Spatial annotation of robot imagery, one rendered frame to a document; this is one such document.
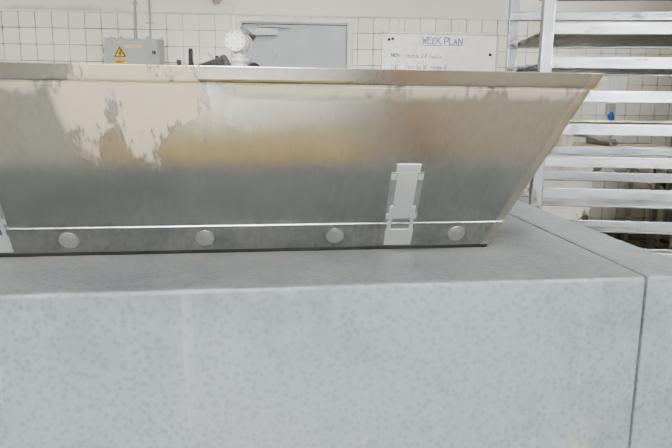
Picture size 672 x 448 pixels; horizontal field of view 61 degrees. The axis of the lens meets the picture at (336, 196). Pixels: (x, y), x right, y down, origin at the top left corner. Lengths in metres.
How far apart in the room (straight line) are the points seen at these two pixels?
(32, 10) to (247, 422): 5.91
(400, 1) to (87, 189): 5.42
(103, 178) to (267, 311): 0.15
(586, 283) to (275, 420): 0.23
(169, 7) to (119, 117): 5.43
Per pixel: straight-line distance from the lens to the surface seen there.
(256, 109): 0.39
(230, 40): 1.88
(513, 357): 0.43
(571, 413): 0.47
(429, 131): 0.41
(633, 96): 1.77
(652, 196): 1.82
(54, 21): 6.13
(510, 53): 2.11
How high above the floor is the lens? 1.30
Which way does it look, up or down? 9 degrees down
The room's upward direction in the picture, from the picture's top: 1 degrees clockwise
